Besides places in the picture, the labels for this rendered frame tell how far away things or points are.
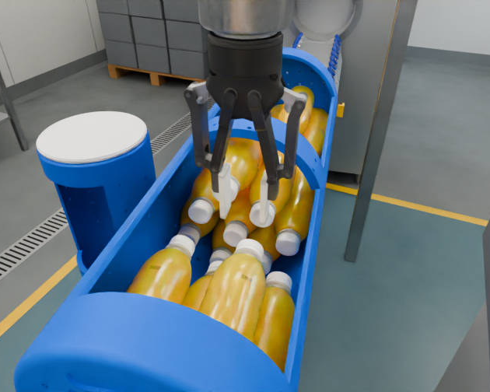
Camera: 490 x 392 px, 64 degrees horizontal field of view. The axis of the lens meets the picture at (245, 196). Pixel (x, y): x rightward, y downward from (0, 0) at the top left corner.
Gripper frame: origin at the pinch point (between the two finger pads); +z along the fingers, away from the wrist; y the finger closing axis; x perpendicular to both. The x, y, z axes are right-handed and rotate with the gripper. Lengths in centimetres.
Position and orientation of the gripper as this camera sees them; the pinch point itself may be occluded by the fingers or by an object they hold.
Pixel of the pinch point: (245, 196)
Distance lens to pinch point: 50.3
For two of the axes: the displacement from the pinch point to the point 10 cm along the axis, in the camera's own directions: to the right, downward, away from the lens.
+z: 0.0, 8.0, 6.0
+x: -2.4, 5.8, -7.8
